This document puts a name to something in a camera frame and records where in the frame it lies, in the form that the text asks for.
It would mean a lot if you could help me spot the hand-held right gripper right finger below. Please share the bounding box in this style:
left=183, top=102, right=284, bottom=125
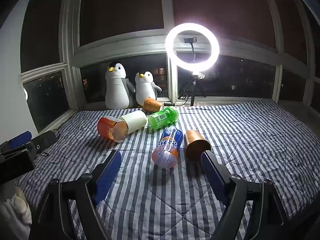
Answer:
left=200, top=150, right=297, bottom=240

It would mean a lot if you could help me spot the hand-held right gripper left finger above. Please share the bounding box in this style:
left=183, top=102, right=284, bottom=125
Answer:
left=29, top=149, right=123, bottom=240

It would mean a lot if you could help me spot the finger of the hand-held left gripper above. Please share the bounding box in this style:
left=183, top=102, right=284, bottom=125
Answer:
left=0, top=131, right=32, bottom=155
left=25, top=129, right=60, bottom=155

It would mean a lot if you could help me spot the copper cup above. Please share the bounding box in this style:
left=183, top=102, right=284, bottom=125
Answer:
left=184, top=129, right=212, bottom=162

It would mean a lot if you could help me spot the red orange cup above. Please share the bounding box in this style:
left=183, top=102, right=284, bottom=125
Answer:
left=97, top=116, right=129, bottom=143

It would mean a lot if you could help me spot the blue printed cup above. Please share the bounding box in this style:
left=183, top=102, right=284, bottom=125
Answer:
left=151, top=126, right=184, bottom=168

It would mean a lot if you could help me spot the white cup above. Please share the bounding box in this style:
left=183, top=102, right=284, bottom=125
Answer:
left=119, top=110, right=148, bottom=134

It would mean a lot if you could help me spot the small orange cup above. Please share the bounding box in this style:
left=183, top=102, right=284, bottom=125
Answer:
left=143, top=97, right=164, bottom=113

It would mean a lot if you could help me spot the white cloth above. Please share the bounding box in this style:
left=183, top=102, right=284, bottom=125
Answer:
left=0, top=180, right=34, bottom=240

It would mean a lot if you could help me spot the striped blanket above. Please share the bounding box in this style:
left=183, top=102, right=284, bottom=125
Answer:
left=19, top=99, right=320, bottom=240

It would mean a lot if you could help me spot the green plastic bottle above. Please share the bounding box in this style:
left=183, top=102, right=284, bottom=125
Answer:
left=148, top=106, right=179, bottom=130

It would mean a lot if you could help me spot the large penguin plush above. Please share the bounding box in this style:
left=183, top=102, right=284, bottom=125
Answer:
left=104, top=62, right=137, bottom=110

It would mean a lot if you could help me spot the black tripod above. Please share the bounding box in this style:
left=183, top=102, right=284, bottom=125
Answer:
left=178, top=71, right=207, bottom=107

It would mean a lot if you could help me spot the small penguin plush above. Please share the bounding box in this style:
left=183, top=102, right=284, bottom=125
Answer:
left=135, top=71, right=162, bottom=107

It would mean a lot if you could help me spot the black phone holder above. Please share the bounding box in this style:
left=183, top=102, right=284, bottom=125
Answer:
left=183, top=37, right=198, bottom=64

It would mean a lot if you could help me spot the black cable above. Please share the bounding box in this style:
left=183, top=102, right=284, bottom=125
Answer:
left=162, top=92, right=191, bottom=107

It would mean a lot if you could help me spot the white window frame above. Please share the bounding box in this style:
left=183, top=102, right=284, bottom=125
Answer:
left=20, top=0, right=315, bottom=110

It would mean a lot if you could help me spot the ring light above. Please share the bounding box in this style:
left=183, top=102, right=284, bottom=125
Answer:
left=165, top=22, right=220, bottom=72

